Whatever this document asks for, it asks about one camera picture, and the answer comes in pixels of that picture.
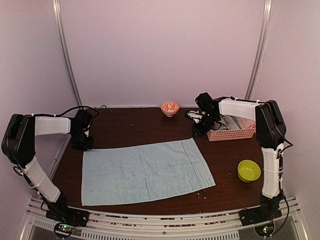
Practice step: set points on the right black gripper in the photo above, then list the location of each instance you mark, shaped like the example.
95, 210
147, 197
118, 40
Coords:
199, 131

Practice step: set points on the right aluminium frame post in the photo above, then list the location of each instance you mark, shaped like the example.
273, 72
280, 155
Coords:
260, 50

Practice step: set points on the lime green bowl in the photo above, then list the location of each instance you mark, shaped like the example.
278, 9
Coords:
248, 171

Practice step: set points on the plain light blue towel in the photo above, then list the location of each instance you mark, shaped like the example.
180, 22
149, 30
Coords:
143, 173

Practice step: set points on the blue polka dot towel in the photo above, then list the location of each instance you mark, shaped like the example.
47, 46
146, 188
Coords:
221, 125

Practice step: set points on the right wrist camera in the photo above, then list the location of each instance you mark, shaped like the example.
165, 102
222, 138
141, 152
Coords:
194, 116

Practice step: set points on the pink rolled towel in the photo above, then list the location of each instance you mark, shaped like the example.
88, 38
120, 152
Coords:
245, 123

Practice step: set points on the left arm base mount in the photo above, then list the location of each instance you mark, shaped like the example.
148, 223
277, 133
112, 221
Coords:
75, 217

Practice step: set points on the pink plastic basket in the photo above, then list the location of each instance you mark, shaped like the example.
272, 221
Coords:
235, 132

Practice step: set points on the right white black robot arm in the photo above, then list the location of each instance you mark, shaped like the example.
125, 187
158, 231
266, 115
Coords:
270, 135

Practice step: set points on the orange patterned ceramic bowl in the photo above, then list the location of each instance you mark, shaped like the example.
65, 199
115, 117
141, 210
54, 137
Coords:
169, 108

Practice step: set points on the left aluminium frame post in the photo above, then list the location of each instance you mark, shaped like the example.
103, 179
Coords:
65, 53

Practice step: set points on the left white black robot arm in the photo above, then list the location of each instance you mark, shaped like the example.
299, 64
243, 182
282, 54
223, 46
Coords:
19, 146

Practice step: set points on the aluminium frame post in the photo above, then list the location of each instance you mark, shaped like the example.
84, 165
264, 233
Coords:
260, 50
65, 53

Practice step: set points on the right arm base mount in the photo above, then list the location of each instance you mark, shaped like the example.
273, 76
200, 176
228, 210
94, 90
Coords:
252, 216

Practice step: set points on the front aluminium rail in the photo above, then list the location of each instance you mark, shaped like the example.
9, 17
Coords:
223, 225

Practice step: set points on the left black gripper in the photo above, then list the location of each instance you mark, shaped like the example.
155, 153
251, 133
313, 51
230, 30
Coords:
88, 146

